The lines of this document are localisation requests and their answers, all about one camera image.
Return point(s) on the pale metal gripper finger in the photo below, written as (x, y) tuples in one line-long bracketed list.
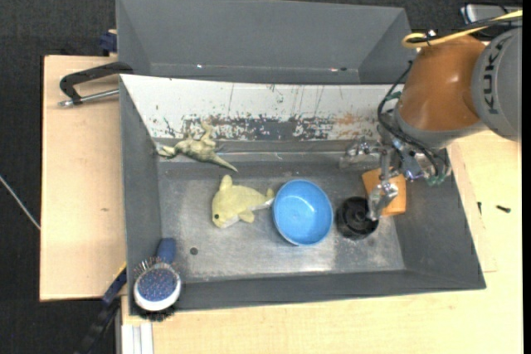
[(383, 195), (359, 151)]

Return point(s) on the orange block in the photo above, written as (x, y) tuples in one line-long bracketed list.
[(397, 203)]

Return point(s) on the black round ribbed object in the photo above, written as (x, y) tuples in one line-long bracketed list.
[(352, 219)]

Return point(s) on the blue bowl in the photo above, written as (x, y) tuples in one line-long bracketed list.
[(303, 213)]

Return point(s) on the small black screw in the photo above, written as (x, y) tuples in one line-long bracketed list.
[(504, 209)]

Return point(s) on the yellow plush dolphin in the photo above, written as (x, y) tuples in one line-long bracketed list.
[(232, 201)]

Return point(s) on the grey metal bin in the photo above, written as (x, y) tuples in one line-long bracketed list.
[(257, 33)]

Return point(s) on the green toy dinosaur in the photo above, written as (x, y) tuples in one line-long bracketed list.
[(197, 147)]

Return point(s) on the blue and white hairbrush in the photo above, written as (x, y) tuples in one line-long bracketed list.
[(157, 286)]

